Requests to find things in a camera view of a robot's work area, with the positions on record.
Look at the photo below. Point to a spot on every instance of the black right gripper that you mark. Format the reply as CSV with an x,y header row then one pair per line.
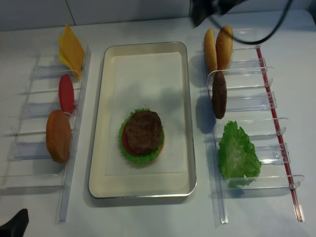
x,y
202,9

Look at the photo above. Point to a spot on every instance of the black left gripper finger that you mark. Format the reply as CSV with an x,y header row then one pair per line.
x,y
16,226

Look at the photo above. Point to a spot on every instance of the brown meat patty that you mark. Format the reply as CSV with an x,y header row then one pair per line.
x,y
219,95
144,132

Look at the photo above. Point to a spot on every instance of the yellow cheese slices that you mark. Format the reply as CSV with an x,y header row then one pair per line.
x,y
71,52

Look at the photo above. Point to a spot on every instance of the red tomato slice on tray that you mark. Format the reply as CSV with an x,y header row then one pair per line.
x,y
125,144

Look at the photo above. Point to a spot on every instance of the green lettuce on tray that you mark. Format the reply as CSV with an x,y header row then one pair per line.
x,y
142,159

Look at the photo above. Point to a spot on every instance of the red tomato slice in rack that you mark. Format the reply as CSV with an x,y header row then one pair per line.
x,y
66,94

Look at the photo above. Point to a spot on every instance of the green lettuce leaf in rack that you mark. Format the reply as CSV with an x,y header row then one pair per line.
x,y
237,159

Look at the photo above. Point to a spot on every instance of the clear acrylic left rack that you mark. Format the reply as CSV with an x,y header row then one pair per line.
x,y
29,166

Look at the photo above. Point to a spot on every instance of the clear acrylic rack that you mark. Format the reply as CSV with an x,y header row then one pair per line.
x,y
29,166
250,106

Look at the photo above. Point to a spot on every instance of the white tray liner paper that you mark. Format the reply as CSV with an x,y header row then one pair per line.
x,y
153,81

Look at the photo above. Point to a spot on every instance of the cream metal tray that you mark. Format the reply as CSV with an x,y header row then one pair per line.
x,y
148,185

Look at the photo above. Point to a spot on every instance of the clear acrylic right rack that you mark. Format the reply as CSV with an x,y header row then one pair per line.
x,y
250,106

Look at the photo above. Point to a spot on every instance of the orange bun in left rack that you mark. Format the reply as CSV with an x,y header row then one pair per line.
x,y
58,136

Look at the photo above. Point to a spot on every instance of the bottom bun on tray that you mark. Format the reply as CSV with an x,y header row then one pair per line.
x,y
161,147

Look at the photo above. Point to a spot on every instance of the red rack rail strip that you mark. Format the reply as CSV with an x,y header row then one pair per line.
x,y
292,184

